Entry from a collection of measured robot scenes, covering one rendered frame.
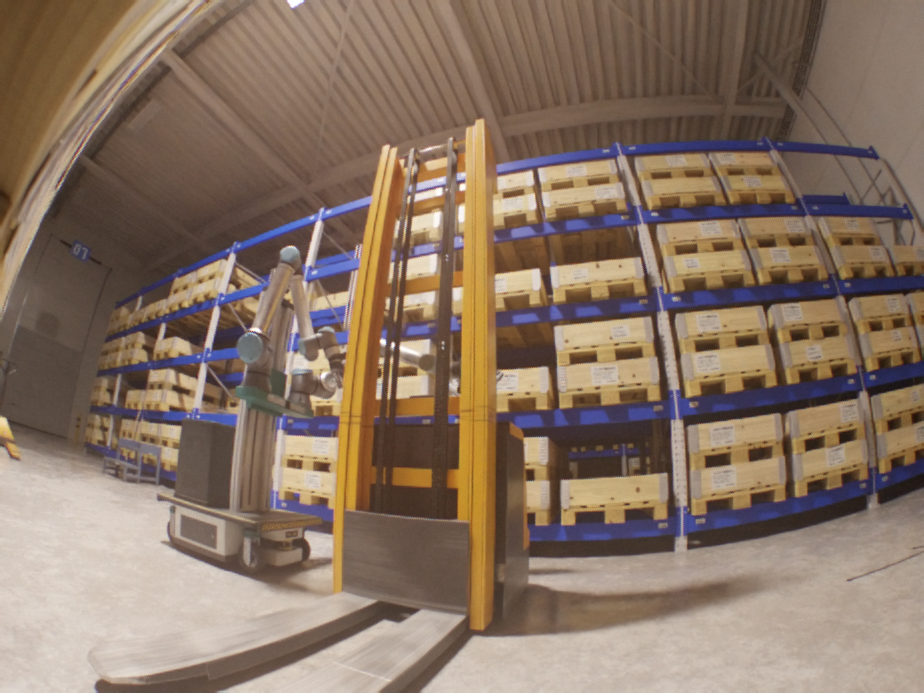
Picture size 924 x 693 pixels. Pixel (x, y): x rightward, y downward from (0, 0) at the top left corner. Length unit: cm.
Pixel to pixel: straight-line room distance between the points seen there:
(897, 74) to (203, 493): 792
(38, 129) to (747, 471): 326
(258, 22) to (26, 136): 851
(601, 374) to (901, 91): 548
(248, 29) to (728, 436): 947
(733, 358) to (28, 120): 332
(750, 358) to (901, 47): 473
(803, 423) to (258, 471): 398
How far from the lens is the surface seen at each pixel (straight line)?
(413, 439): 180
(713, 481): 309
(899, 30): 631
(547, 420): 305
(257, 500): 265
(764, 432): 326
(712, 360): 320
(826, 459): 356
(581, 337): 314
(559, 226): 376
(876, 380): 413
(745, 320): 343
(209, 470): 246
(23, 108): 15
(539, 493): 296
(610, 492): 294
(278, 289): 226
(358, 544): 172
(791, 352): 352
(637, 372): 307
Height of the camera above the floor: 64
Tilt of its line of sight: 20 degrees up
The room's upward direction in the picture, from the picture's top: 1 degrees clockwise
